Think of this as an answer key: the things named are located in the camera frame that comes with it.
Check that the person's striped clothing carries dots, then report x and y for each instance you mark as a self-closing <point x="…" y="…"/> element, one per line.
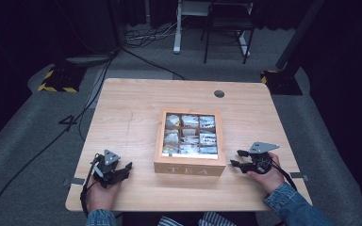
<point x="198" y="220"/>

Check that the white desk frame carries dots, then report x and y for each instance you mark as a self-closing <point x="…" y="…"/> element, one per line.
<point x="179" y="28"/>

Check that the black metal stand pole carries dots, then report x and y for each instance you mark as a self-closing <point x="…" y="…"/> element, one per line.
<point x="298" y="34"/>

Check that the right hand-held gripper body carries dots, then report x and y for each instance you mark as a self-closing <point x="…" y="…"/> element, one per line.
<point x="260" y="158"/>

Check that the person's right hand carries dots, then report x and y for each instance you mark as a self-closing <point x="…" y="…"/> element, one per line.
<point x="271" y="180"/>

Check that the round grey table grommet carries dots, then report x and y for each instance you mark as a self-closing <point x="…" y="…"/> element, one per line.
<point x="219" y="93"/>

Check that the black yellow-striped stand base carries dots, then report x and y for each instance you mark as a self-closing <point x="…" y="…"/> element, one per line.
<point x="61" y="80"/>
<point x="279" y="82"/>

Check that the person's left hand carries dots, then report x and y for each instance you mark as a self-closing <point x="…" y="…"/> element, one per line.
<point x="101" y="196"/>

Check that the wooden tea box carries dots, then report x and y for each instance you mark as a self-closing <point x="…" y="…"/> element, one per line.
<point x="189" y="164"/>

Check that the group of tea bags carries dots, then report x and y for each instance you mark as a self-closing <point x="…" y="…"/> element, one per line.
<point x="190" y="134"/>

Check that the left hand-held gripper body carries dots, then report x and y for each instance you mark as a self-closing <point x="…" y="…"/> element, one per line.
<point x="107" y="168"/>

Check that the grey tape piece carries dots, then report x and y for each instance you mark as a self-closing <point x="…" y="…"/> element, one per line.
<point x="77" y="181"/>
<point x="298" y="175"/>

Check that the black metal chair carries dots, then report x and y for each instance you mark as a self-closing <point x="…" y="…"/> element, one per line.
<point x="229" y="26"/>

